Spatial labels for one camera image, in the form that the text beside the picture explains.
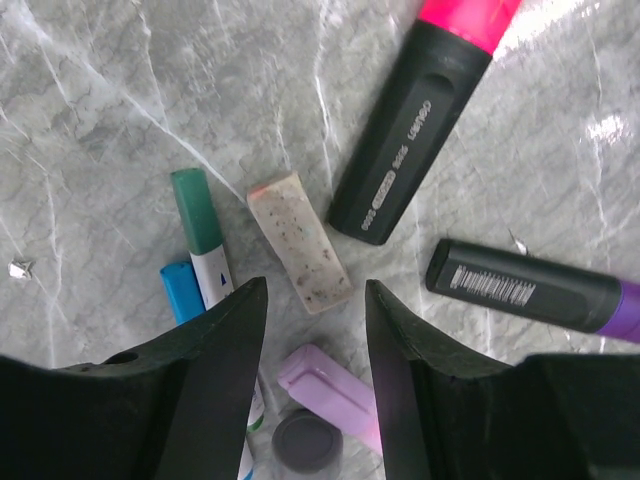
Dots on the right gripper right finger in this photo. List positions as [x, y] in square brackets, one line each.
[446, 411]

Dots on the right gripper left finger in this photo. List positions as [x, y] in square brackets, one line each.
[175, 407]

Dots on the speckled beige eraser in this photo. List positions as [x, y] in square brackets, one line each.
[287, 219]

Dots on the purple highlighter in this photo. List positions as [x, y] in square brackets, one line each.
[536, 289]

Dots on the blue grey glue stick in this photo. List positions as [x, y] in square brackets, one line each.
[305, 446]

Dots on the blue capped marker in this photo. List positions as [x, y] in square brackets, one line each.
[185, 298]

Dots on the lilac correction tape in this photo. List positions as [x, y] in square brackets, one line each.
[318, 383]

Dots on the green capped marker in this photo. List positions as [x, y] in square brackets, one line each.
[203, 233]

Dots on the pink highlighter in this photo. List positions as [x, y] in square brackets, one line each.
[442, 60]

